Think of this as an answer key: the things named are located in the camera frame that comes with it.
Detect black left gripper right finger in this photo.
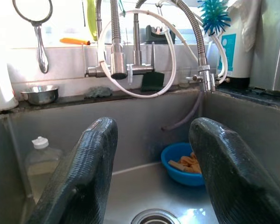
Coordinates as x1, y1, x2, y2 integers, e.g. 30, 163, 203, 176
189, 117, 280, 224

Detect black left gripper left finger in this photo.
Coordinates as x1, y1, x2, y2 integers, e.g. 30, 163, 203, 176
28, 116, 119, 224

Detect grey kitchen sink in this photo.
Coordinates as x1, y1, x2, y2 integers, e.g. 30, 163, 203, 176
0, 88, 280, 224

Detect steel kitchen faucet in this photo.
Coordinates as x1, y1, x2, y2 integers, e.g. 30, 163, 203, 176
85, 0, 154, 80

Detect clear dish soap bottle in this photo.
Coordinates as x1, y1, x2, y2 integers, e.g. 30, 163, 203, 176
24, 136, 63, 203

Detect orange food scraps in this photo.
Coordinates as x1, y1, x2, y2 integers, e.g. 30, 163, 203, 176
168, 151, 203, 174

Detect blue plastic bowl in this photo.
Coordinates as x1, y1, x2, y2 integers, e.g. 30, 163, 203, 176
161, 142, 206, 187

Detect steel sink drain strainer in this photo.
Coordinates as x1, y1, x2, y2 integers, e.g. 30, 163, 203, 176
132, 209, 182, 224

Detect grey scouring pad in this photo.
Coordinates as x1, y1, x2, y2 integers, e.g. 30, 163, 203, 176
84, 86, 113, 98

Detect small steel bowl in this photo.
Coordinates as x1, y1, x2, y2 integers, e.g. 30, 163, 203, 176
20, 85, 59, 105

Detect dark green scrub sponge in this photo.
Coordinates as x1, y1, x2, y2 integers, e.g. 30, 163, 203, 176
140, 71, 165, 92

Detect white water filter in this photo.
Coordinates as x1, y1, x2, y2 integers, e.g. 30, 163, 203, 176
216, 0, 263, 88

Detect steel mesh strainer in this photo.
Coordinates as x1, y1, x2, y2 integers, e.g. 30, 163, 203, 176
12, 0, 54, 74

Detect white bottle red cap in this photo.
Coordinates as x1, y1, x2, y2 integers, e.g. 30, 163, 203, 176
0, 34, 19, 112

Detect steel knife block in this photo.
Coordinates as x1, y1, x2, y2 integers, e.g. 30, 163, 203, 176
249, 0, 280, 91

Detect black knife sharpener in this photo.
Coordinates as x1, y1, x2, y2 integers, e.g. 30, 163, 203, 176
146, 24, 175, 45

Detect blue bottle brush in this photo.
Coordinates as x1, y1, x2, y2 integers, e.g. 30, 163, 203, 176
197, 0, 231, 35

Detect lavender hose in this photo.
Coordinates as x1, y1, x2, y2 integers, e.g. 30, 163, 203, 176
161, 92, 205, 131

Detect thin white hose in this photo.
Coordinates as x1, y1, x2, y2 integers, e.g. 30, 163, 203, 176
154, 0, 229, 84

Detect white looped hose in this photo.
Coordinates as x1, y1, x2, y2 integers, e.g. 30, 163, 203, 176
97, 9, 178, 98

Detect orange handled tool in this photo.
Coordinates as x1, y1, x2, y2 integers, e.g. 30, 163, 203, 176
59, 37, 91, 45

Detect green handled tool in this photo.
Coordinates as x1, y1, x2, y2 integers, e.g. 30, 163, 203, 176
86, 0, 98, 42

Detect teal handled brush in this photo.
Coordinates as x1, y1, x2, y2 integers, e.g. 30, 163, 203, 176
118, 0, 126, 17

